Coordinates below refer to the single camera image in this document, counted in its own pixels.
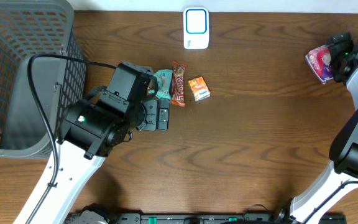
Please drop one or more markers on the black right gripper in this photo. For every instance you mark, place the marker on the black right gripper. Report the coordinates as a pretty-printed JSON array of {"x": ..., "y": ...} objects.
[{"x": 336, "y": 48}]

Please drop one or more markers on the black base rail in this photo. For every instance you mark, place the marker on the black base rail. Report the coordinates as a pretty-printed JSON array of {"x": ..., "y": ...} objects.
[{"x": 89, "y": 217}]

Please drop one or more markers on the small orange snack box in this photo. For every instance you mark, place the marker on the small orange snack box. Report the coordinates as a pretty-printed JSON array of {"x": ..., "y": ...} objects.
[{"x": 199, "y": 88}]

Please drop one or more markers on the grey plastic basket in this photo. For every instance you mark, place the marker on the grey plastic basket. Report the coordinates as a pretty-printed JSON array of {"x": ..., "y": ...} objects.
[{"x": 40, "y": 74}]

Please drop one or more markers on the teal snack wrapper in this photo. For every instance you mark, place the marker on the teal snack wrapper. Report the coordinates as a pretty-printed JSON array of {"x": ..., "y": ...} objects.
[{"x": 164, "y": 80}]

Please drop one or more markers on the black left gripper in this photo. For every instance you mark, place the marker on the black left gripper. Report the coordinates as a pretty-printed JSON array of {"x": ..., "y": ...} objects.
[{"x": 162, "y": 114}]

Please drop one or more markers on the red orange snack bar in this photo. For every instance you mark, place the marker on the red orange snack bar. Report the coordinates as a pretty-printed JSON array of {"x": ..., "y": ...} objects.
[{"x": 177, "y": 86}]

